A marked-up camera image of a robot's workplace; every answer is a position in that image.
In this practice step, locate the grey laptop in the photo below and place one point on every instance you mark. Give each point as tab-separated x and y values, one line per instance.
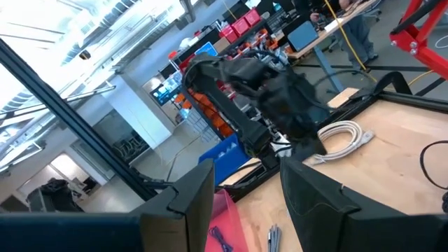
302	35

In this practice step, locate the pink plastic bin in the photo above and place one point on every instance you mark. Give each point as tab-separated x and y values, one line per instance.
227	217

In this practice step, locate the orange parts shelf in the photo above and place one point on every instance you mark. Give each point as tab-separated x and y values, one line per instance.
218	124

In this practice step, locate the person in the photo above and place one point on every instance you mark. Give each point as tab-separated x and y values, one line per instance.
360	31

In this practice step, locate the black bag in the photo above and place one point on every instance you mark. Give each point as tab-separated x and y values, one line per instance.
56	196

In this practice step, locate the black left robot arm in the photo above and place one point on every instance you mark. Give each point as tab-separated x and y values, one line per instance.
231	112

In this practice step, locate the red desk lamp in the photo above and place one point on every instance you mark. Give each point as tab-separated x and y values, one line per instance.
420	49

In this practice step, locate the blue plastic crate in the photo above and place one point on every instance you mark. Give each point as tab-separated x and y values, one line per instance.
224	157

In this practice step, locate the white building column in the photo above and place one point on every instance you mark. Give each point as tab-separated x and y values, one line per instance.
140	112

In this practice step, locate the red storage bin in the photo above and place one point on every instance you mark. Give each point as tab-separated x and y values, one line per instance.
229	34
241	25
252	17

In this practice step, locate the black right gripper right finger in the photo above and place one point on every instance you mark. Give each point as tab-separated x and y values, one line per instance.
315	210

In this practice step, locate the black aluminium table frame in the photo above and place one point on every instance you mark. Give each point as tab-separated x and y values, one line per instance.
70	118

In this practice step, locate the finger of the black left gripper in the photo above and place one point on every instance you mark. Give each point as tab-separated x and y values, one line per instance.
316	147
301	152

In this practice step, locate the wooden work desk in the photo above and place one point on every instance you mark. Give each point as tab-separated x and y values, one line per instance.
327	68

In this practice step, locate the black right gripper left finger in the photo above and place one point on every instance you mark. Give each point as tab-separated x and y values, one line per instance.
182	217

